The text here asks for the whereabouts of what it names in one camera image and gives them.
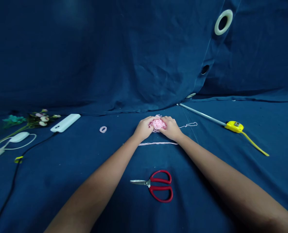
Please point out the person's right hand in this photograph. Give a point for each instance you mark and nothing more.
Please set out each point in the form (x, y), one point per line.
(172, 128)

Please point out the person's left hand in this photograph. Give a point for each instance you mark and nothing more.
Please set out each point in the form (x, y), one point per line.
(142, 128)

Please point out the person's right fingers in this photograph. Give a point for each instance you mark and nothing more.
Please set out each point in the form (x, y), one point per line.
(162, 125)

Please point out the person's left fingers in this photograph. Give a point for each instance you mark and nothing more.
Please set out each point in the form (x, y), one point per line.
(151, 123)

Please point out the pink yarn bundle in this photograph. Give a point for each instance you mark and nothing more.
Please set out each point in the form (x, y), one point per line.
(157, 124)

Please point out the pink braided yarn strand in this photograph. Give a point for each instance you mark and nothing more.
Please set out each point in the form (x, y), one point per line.
(158, 144)

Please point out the small pink yarn loop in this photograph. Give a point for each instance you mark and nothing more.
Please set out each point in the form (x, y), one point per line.
(103, 129)

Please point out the dark blue curtain cloth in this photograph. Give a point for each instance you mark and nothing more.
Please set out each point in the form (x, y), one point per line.
(124, 60)

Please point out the yellow tape measure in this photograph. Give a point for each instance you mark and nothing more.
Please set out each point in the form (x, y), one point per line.
(234, 126)

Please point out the white power bank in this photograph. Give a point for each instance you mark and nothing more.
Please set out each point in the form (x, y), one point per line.
(65, 122)

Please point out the artificial flower bouquet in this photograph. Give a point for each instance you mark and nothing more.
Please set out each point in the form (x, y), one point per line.
(34, 120)

